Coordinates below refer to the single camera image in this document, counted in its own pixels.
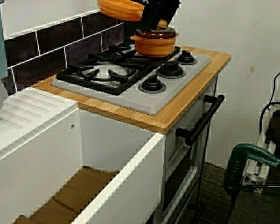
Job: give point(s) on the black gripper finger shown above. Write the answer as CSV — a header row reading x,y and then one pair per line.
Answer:
x,y
151,14
171,8

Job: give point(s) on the brown transparent lid yellow knob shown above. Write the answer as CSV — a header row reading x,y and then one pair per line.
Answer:
x,y
163,32

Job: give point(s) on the orange toy frying pan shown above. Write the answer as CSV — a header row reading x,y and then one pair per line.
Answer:
x,y
119,10

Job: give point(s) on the orange toy cooking pot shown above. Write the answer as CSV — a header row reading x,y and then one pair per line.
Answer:
x,y
154,47

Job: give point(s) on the dark upright pillar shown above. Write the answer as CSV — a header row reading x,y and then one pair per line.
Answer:
x,y
130,30

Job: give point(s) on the black stove knob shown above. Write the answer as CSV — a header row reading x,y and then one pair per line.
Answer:
x,y
185,57
170,68
151,84

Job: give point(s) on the grey toy stove plate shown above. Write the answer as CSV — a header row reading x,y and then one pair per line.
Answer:
x,y
140,102

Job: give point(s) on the black burner grate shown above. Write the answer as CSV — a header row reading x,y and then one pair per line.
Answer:
x,y
84,80

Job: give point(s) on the dark tile backsplash panel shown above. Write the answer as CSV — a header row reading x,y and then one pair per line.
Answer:
x,y
51,42

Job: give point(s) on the white toy oven door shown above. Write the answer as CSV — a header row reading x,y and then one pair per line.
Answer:
x,y
191,112

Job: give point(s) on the green power tool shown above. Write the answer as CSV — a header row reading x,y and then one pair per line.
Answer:
x,y
233,172

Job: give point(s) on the aluminium frame rails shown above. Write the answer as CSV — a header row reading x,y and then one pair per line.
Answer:
x,y
266,149

